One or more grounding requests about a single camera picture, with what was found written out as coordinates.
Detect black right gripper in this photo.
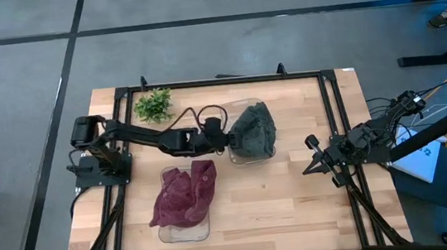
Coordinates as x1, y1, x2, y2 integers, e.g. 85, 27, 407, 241
298, 130, 350, 192

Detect black cable bundle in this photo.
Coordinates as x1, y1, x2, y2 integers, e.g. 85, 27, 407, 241
363, 71, 447, 127

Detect black desk frame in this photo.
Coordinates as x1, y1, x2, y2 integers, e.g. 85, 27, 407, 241
395, 34, 447, 70

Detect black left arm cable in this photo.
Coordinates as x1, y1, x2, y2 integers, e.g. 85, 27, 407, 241
162, 102, 229, 134

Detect black aluminium table frame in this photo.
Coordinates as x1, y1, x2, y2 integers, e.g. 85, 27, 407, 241
46, 49, 414, 250

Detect small green plant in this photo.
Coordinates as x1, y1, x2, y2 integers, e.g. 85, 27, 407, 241
132, 85, 176, 126

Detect clear plastic bin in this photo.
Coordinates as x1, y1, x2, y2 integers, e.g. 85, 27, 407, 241
151, 161, 224, 247
219, 96, 281, 168

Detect blue and white sheet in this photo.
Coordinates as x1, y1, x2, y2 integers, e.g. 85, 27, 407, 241
386, 122, 447, 188

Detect dark green cap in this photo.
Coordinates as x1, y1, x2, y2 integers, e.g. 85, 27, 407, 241
224, 99, 280, 162

